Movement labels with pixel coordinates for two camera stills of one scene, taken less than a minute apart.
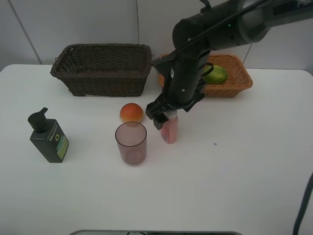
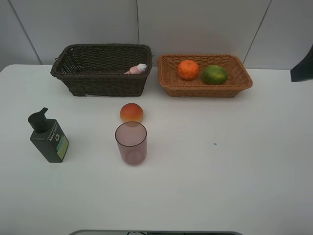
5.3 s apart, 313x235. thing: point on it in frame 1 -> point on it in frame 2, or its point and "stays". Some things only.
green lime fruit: x=217 y=76 stays
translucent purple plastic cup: x=131 y=137 stays
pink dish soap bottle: x=169 y=130 -> x=140 y=68
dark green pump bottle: x=48 y=136 stays
